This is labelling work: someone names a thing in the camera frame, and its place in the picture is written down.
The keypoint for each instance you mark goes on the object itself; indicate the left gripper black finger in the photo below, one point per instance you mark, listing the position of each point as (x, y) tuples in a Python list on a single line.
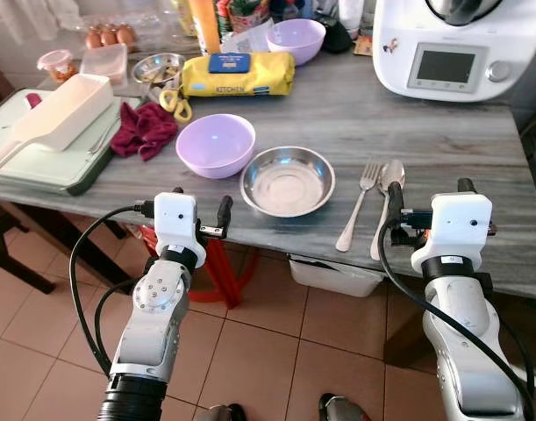
[(177, 190), (225, 210)]

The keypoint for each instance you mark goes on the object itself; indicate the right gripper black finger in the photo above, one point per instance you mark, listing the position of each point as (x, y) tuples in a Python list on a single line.
[(467, 186), (396, 200)]

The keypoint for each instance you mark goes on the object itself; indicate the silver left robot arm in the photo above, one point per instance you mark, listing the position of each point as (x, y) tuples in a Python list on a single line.
[(149, 338)]

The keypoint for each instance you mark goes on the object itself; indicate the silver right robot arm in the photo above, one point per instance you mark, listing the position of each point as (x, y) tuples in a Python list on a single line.
[(465, 351)]

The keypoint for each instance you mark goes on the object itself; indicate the red stool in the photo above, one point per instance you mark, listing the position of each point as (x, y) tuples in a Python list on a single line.
[(217, 272)]

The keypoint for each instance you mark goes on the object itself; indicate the steel fork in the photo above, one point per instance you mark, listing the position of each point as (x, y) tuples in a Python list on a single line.
[(349, 226)]

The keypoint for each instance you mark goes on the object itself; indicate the large purple plastic bowl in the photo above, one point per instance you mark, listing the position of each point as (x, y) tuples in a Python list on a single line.
[(215, 145)]

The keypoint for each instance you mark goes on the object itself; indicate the maroon cloth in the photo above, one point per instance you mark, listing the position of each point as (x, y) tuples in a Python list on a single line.
[(145, 132)]

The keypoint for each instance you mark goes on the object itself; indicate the wide stainless steel bowl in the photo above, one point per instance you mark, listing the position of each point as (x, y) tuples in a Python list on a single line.
[(288, 182)]

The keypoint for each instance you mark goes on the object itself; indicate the white plastic box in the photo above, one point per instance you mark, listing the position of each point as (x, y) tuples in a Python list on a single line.
[(333, 276)]

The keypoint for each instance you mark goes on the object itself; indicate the small steel bowl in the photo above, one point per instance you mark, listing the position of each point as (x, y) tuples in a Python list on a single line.
[(158, 70)]

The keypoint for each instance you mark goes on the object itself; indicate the pale green tray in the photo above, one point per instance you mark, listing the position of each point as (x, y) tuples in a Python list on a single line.
[(48, 171)]

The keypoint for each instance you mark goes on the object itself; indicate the yellow kitchen wipes pack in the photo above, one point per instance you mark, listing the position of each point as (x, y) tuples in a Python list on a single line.
[(250, 81)]

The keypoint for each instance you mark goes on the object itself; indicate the white plastic scoop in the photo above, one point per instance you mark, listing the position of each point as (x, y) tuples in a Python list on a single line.
[(66, 110)]

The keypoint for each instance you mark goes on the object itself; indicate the clear plastic food container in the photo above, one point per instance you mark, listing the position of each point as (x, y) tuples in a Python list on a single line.
[(103, 63)]

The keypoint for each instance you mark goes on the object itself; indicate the white kitchen cooking machine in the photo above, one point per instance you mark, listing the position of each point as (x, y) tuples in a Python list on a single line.
[(513, 44)]

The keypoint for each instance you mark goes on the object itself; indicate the brown egg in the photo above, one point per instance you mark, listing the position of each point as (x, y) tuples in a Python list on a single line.
[(126, 35), (110, 36), (94, 39)]

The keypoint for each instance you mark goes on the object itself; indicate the orange bottle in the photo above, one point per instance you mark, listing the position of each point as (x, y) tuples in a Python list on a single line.
[(204, 26)]

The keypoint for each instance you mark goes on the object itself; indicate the small clear cup pink lid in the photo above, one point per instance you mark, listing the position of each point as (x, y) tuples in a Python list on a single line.
[(57, 66)]

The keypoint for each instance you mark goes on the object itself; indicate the small purple plastic bowl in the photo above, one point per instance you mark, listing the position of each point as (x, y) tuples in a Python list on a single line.
[(296, 44)]

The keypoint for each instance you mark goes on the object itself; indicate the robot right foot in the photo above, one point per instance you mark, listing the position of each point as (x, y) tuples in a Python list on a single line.
[(342, 410)]

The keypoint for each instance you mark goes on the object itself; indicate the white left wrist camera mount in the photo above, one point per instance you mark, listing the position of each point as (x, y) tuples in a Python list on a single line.
[(174, 224)]

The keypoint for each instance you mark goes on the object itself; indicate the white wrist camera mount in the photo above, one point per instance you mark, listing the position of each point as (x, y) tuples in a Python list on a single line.
[(174, 224), (456, 228)]

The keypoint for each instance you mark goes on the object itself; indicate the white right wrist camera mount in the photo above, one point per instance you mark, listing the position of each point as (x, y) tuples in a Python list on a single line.
[(456, 228)]

